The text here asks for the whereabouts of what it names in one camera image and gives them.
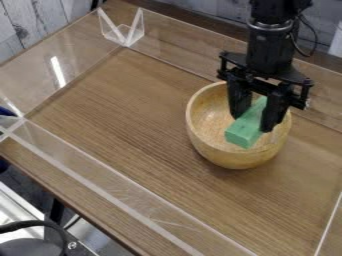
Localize black metal bracket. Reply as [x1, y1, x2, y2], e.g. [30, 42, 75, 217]
[44, 216, 99, 256]

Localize clear acrylic tray walls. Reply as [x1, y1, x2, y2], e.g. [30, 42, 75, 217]
[0, 1, 342, 256]

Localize green rectangular block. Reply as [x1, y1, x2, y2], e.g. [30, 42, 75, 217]
[225, 96, 267, 149]

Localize black cable loop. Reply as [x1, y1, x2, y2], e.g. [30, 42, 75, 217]
[0, 219, 68, 256]

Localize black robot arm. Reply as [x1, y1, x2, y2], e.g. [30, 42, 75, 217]
[217, 0, 314, 133]

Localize light wooden bowl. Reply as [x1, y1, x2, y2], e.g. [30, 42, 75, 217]
[186, 81, 291, 170]

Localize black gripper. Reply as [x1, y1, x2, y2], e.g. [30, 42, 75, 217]
[217, 51, 314, 133]

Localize black table leg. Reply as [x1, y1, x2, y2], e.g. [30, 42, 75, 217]
[50, 199, 66, 225]

